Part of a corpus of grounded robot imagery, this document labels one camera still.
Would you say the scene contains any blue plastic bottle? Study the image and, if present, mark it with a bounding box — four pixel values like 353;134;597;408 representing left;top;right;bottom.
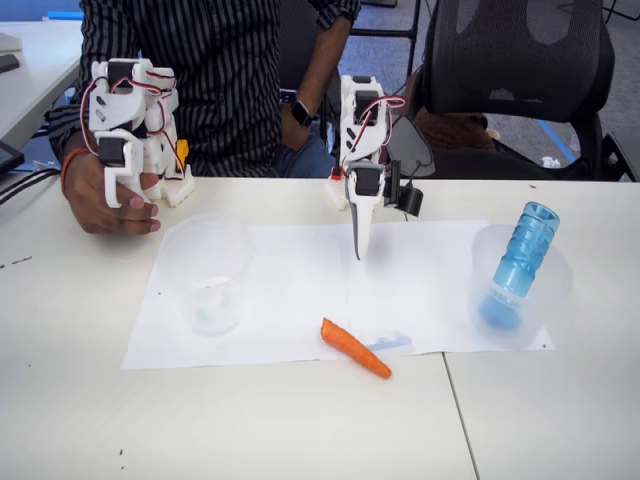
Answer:
478;201;561;330

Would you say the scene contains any blue tape piece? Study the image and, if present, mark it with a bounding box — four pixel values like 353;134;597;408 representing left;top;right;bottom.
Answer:
367;331;414;352

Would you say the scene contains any brown bag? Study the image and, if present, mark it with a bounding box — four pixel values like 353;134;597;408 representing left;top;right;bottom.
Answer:
412;107;501;154

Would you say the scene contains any orange wrist thread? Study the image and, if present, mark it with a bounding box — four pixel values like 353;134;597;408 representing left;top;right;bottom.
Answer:
60;148;96;200

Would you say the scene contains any white leader arm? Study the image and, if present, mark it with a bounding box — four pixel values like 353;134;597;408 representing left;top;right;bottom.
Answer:
82;58;197;210

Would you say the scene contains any person left hand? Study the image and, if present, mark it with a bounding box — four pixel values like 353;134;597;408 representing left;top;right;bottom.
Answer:
278;106;315;152

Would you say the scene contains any person in striped shirt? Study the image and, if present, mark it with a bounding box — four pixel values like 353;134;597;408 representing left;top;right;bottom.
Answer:
46;0;362;179

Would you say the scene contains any black tablet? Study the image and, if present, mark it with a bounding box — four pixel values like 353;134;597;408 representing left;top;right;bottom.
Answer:
0;141;26;177

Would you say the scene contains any white paper sheet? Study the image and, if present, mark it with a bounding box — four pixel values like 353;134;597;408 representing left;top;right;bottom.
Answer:
339;219;556;357
120;224;352;372

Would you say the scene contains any right clear plastic cup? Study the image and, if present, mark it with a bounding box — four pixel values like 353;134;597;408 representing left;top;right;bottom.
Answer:
467;223;574;351

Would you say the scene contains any clear plastic cup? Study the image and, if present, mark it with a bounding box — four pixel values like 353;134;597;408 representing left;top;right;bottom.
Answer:
162;212;257;338
467;223;574;351

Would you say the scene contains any black webcam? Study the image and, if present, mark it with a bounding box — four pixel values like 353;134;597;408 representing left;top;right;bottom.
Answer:
382;159;426;218

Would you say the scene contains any right forearm striped sleeve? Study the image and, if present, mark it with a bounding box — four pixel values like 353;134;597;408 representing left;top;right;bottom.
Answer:
46;92;100;162

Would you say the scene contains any bare left forearm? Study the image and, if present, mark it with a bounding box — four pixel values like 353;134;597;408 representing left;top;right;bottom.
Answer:
293;7;352;121

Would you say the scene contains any blue floor tape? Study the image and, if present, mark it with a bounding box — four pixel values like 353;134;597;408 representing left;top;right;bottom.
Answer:
541;121;574;163

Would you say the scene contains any black mesh office chair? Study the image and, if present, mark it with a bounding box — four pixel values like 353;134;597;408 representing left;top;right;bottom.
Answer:
407;0;617;180

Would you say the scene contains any orange carrot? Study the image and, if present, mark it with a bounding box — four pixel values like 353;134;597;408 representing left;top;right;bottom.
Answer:
320;317;393;381

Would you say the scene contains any black chair armrest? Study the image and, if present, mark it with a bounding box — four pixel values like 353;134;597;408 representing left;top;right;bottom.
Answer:
602;130;640;183
388;115;437;178

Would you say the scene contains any black smartwatch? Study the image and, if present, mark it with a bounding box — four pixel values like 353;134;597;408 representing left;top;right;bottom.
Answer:
289;98;319;128

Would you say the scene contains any left clear plastic cup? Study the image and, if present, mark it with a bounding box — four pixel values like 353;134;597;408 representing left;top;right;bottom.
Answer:
162;212;257;338

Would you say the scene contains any person right hand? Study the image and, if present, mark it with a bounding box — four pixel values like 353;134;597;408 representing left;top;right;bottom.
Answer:
63;152;163;236

